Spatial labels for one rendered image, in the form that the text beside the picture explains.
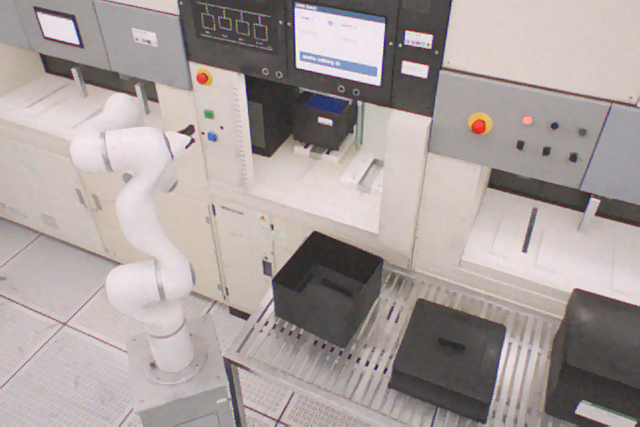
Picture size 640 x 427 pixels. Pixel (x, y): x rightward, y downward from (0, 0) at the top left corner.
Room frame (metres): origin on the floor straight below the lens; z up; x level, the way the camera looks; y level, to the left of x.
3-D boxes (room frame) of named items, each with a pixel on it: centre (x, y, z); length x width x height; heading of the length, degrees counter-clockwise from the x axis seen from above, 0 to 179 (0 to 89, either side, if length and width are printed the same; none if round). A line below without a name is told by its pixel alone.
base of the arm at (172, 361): (1.02, 0.46, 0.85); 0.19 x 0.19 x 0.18
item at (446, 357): (1.00, -0.39, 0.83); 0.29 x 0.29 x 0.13; 67
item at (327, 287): (1.24, -0.03, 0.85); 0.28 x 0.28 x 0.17; 60
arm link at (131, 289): (1.01, 0.49, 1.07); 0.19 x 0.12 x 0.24; 105
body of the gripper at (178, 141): (1.56, 0.51, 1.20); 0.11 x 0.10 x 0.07; 155
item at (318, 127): (2.03, -0.02, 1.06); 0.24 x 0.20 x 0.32; 65
